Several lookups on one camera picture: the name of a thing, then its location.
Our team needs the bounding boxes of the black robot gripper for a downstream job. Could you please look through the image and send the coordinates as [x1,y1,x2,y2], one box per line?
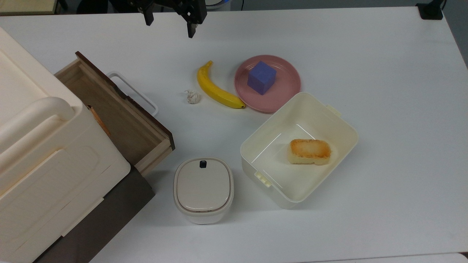
[128,0,208,39]

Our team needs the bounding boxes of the white drawer handle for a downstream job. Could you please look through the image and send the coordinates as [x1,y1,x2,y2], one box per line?
[107,72,159,117]

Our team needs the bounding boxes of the brown wooden drawer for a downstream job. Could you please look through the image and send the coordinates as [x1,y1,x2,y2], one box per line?
[54,51,176,176]

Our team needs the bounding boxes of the dark brown drawer cabinet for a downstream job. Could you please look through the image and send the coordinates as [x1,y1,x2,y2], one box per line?
[33,164,156,263]

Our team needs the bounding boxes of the white and blue round object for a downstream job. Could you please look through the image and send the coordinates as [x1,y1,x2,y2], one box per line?
[205,0,231,10]

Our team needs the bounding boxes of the yellow banana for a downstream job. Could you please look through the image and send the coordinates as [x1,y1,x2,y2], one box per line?
[197,61,246,109]

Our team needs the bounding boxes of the purple cube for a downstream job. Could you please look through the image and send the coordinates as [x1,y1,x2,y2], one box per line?
[247,61,277,96]

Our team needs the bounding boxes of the thin orange strip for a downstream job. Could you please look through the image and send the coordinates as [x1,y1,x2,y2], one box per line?
[87,105,111,137]

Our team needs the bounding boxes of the pink round plate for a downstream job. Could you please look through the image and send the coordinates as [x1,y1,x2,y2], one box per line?
[234,55,301,113]

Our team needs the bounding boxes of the beige wooden desk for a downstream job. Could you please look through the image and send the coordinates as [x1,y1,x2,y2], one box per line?
[0,0,61,15]

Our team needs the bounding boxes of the small cream lidded bin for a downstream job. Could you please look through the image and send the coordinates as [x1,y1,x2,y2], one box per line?
[173,157,234,225]

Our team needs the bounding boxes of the cream open plastic container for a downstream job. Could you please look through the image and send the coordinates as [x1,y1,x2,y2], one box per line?
[240,92,359,210]

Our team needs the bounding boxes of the toasted bread piece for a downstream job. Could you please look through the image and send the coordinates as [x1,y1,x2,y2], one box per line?
[288,138,332,166]

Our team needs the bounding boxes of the cream storage cabinet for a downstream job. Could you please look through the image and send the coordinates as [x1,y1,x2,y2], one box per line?
[0,26,131,263]

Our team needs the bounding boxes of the black table clamp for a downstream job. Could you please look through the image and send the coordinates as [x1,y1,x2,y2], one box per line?
[416,0,446,20]

